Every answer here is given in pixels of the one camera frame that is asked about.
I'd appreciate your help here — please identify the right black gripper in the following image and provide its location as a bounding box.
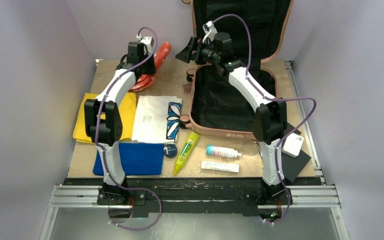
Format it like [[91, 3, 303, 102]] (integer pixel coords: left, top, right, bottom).
[[176, 36, 220, 66]]

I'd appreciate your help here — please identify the red white tie-dye cloth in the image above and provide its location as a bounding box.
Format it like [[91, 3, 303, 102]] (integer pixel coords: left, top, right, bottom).
[[129, 41, 172, 93]]

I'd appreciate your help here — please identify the yellow cloth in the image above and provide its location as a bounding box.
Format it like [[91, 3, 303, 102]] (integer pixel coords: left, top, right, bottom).
[[72, 92, 138, 145]]

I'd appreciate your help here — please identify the white shirt blue flower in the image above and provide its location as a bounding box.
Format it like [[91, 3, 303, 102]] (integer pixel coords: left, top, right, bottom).
[[131, 95, 183, 144]]

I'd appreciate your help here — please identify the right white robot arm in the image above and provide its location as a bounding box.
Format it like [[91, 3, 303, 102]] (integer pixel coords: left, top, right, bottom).
[[175, 32, 288, 204]]

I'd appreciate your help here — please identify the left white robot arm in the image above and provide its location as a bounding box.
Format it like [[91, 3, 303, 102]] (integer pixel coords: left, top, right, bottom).
[[83, 37, 156, 205]]

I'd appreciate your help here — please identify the pink suitcase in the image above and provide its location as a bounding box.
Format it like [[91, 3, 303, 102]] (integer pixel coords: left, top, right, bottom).
[[176, 0, 293, 142]]

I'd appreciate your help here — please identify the yellow green tube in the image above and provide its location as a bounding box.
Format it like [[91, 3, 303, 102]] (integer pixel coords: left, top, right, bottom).
[[173, 131, 200, 175]]

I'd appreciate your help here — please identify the round dark blue tin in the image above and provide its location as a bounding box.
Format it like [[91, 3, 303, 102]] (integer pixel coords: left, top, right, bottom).
[[163, 144, 178, 159]]

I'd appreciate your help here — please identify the blue folded cloth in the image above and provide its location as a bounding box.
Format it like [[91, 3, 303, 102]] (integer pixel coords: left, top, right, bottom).
[[92, 142, 165, 177]]

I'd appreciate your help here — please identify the white teal spray bottle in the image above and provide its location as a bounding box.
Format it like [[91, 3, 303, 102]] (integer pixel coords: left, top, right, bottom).
[[206, 145, 242, 159]]

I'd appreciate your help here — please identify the white toothpaste box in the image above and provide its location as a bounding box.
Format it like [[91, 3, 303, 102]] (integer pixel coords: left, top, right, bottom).
[[201, 161, 240, 173]]

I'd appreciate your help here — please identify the black foam pad upper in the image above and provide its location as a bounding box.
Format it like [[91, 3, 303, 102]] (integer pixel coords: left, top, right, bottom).
[[284, 122, 302, 135]]

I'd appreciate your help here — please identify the black foam pad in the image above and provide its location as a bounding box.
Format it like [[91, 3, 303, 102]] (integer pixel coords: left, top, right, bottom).
[[284, 122, 302, 135], [281, 150, 311, 182]]

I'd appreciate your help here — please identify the white square device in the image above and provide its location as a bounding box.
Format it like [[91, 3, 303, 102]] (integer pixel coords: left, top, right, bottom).
[[281, 133, 305, 158]]

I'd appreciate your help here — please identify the black foam pad lower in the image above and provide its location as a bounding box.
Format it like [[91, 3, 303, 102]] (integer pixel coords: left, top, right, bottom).
[[281, 150, 311, 182]]

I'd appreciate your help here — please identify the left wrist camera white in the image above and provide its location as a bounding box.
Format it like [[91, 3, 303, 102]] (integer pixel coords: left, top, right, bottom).
[[139, 36, 154, 55]]

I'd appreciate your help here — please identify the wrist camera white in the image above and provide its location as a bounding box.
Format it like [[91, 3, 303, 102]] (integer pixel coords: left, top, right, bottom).
[[139, 36, 154, 55], [202, 20, 218, 44]]

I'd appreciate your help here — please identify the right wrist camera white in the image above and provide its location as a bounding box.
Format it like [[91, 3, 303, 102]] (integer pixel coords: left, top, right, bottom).
[[202, 20, 218, 44]]

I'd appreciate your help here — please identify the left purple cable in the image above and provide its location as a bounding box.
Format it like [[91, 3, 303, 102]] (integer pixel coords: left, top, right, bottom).
[[94, 27, 163, 232]]

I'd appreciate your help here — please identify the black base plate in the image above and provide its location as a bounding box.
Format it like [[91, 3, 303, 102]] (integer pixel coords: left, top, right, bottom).
[[62, 177, 322, 218]]

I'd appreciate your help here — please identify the aluminium rail frame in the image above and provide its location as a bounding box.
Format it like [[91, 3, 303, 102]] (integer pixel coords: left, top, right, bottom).
[[39, 60, 350, 240]]

